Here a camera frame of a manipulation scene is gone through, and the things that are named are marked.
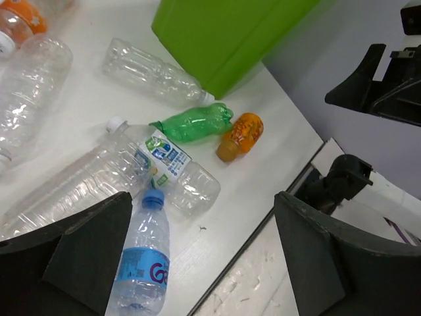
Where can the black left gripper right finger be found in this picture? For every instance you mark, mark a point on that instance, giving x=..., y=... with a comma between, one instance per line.
x=338, y=269

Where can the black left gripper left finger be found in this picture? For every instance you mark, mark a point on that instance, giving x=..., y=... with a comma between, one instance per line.
x=68, y=267

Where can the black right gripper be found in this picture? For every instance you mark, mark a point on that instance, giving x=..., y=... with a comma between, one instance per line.
x=395, y=95

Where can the clear bottle blue cap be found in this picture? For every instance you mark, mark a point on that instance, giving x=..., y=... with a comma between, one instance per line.
x=142, y=277

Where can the small orange plastic bottle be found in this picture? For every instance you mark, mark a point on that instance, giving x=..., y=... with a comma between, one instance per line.
x=244, y=134

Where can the crushed green plastic bottle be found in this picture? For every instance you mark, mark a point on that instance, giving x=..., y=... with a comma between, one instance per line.
x=196, y=123

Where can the clear bottle green-blue label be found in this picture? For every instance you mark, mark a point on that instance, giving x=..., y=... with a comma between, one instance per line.
x=186, y=184

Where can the clear bottle without label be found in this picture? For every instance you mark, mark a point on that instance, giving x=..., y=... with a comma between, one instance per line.
x=138, y=70

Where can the green plastic bin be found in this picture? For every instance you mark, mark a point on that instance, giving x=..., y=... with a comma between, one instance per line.
x=220, y=42

